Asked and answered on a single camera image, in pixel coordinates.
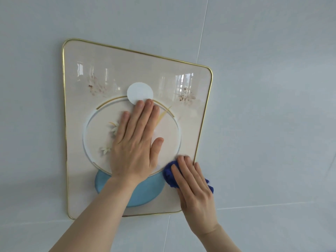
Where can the person's left hand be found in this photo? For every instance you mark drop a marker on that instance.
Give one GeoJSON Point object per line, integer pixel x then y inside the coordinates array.
{"type": "Point", "coordinates": [131, 152]}

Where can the person's right hand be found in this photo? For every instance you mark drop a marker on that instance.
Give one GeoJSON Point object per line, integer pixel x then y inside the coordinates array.
{"type": "Point", "coordinates": [196, 204]}

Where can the person's right little finger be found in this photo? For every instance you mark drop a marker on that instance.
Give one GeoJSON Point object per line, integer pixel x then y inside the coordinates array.
{"type": "Point", "coordinates": [202, 175]}

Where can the person's right middle finger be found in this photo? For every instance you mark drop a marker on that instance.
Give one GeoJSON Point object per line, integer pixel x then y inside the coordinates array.
{"type": "Point", "coordinates": [185, 171]}

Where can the person's left thumb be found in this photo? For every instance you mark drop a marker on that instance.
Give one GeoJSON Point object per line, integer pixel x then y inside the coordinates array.
{"type": "Point", "coordinates": [157, 150]}

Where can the person's left little finger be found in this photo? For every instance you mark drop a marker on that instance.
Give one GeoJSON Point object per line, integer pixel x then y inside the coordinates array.
{"type": "Point", "coordinates": [123, 125]}

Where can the person's left middle finger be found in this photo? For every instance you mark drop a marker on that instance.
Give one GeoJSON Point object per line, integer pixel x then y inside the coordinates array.
{"type": "Point", "coordinates": [146, 118]}

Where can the blue cleaning cloth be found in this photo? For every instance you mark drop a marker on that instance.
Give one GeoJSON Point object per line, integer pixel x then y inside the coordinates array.
{"type": "Point", "coordinates": [169, 177]}

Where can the gold-framed floral wall picture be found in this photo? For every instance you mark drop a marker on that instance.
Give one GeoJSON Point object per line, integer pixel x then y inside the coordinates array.
{"type": "Point", "coordinates": [78, 128]}

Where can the person's left forearm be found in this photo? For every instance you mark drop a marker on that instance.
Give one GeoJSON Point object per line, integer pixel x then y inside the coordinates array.
{"type": "Point", "coordinates": [97, 217]}

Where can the person's right forearm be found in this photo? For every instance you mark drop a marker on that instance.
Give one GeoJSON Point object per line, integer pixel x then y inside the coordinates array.
{"type": "Point", "coordinates": [217, 241]}

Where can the white round sticker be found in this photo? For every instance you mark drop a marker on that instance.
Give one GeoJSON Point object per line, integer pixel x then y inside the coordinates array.
{"type": "Point", "coordinates": [139, 91]}

